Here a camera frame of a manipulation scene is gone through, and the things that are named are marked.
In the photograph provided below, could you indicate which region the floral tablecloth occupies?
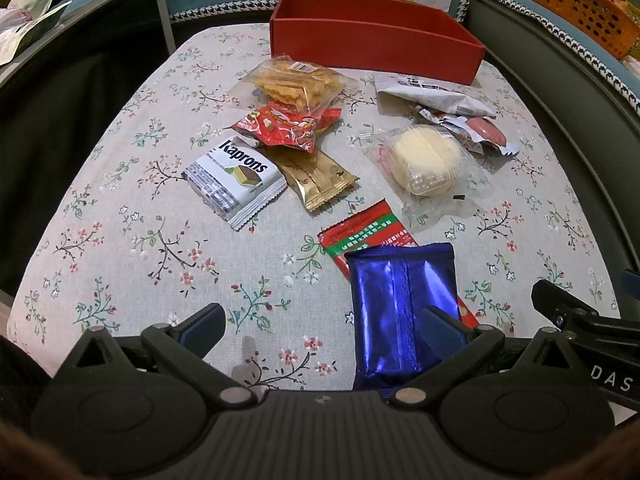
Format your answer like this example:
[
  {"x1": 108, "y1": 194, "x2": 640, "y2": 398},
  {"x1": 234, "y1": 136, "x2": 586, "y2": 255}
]
[{"x1": 9, "y1": 24, "x2": 618, "y2": 390}]

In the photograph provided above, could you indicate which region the white Kaprons wafer packet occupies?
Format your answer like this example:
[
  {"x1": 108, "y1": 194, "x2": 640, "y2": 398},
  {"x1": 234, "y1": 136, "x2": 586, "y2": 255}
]
[{"x1": 182, "y1": 136, "x2": 288, "y2": 231}]

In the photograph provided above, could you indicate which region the white gluten strip snack bag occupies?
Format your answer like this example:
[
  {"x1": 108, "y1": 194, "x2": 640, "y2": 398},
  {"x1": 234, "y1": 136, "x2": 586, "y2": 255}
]
[{"x1": 374, "y1": 74, "x2": 496, "y2": 117}]

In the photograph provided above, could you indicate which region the round white cake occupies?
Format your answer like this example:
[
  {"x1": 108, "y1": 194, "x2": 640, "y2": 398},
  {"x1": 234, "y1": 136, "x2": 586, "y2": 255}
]
[{"x1": 362, "y1": 126, "x2": 494, "y2": 226}]

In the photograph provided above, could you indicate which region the red cardboard box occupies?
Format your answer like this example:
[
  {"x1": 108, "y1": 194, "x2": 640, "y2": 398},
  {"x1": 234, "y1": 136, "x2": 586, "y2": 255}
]
[{"x1": 269, "y1": 0, "x2": 486, "y2": 84}]

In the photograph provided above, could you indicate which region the gold foil snack packet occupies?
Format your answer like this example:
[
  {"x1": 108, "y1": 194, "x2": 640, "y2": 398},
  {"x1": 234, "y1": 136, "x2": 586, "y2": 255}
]
[{"x1": 260, "y1": 146, "x2": 358, "y2": 212}]

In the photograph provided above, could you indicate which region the clear bag of yellow crackers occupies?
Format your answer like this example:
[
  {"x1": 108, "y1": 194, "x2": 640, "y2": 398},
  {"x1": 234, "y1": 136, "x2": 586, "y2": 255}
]
[{"x1": 241, "y1": 55, "x2": 357, "y2": 113}]

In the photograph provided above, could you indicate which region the red Trolli gummy bag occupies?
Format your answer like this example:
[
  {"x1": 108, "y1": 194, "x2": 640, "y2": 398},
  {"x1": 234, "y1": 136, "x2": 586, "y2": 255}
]
[{"x1": 231, "y1": 101, "x2": 342, "y2": 153}]

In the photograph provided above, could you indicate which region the red green snack sachet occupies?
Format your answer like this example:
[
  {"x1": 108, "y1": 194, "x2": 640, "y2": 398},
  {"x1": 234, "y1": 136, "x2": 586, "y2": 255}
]
[{"x1": 318, "y1": 200, "x2": 478, "y2": 327}]

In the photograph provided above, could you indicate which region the white pink sausage packet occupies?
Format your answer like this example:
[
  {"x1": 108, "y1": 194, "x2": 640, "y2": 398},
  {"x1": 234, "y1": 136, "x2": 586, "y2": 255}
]
[{"x1": 440, "y1": 114, "x2": 520, "y2": 156}]

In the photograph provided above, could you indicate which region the white plastic bag on table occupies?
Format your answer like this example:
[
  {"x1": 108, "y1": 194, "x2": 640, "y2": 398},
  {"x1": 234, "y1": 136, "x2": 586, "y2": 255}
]
[{"x1": 0, "y1": 0, "x2": 68, "y2": 65}]

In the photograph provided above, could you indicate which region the orange plastic basket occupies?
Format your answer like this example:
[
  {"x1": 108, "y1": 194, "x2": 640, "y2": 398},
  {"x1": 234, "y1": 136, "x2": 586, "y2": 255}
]
[{"x1": 533, "y1": 0, "x2": 639, "y2": 60}]

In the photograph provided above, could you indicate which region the blue foil snack packet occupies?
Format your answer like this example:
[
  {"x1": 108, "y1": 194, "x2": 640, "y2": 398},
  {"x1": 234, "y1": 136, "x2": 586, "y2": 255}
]
[{"x1": 346, "y1": 243, "x2": 468, "y2": 392}]

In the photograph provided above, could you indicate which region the dark green sofa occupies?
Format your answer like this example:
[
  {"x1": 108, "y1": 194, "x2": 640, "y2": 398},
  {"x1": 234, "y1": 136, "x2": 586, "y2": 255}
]
[{"x1": 464, "y1": 0, "x2": 639, "y2": 302}]

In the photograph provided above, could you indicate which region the dark side table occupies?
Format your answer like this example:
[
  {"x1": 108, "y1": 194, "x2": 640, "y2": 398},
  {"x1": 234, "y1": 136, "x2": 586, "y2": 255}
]
[{"x1": 1, "y1": 0, "x2": 175, "y2": 295}]

